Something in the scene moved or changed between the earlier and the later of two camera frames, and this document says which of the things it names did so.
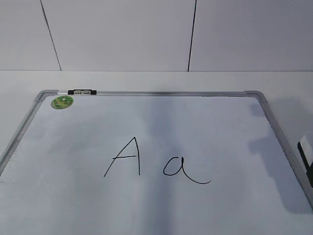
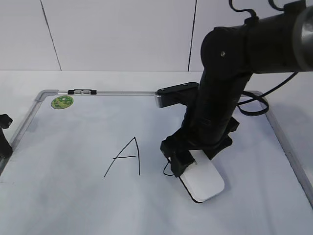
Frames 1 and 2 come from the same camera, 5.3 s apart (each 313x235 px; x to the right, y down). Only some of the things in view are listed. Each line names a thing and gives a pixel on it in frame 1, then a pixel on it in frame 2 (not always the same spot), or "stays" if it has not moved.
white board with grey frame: x=152 y=163 stays
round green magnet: x=62 y=102 stays
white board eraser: x=305 y=148 -> x=202 y=180
